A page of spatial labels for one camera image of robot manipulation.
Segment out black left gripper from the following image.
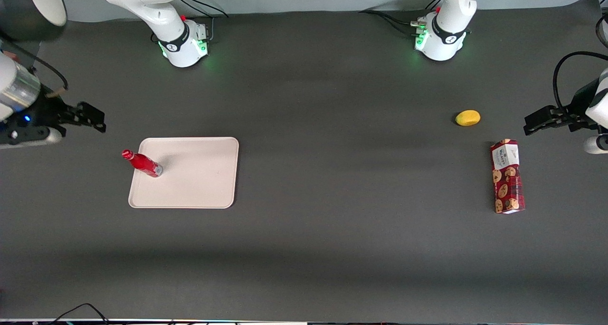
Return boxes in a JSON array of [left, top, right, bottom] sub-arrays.
[[524, 78, 600, 136]]

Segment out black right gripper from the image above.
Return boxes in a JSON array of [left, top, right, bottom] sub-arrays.
[[0, 95, 106, 134]]

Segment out red coke bottle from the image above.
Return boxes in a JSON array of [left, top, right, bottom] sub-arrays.
[[122, 149, 164, 178]]

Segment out beige rectangular tray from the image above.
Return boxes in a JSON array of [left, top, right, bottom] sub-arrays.
[[128, 136, 239, 209]]

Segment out red tartan cookie box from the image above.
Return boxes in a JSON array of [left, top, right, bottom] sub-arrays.
[[490, 139, 526, 214]]

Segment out yellow lemon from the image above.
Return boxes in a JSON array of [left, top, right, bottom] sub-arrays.
[[455, 110, 481, 127]]

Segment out black left gripper cable loop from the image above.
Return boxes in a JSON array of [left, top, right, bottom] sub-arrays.
[[552, 51, 608, 121]]

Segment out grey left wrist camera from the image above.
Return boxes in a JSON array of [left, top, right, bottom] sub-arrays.
[[583, 134, 608, 155]]

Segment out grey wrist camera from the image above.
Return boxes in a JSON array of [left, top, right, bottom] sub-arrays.
[[0, 127, 64, 149], [583, 134, 608, 155]]

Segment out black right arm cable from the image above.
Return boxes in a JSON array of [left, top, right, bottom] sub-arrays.
[[0, 38, 69, 97]]

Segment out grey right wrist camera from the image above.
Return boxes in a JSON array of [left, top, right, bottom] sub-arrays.
[[0, 127, 64, 149]]

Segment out black cable at table side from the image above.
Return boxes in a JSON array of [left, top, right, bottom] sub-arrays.
[[596, 14, 608, 48]]

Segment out black right base cable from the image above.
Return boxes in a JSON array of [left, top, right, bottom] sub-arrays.
[[180, 0, 229, 43]]

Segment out black base cable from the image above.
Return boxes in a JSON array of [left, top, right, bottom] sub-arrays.
[[180, 0, 229, 43], [359, 0, 445, 37]]

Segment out black cable at table edge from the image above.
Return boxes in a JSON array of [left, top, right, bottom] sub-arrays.
[[50, 303, 110, 325]]

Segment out black left base cable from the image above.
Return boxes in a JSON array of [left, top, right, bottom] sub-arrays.
[[359, 0, 445, 37]]

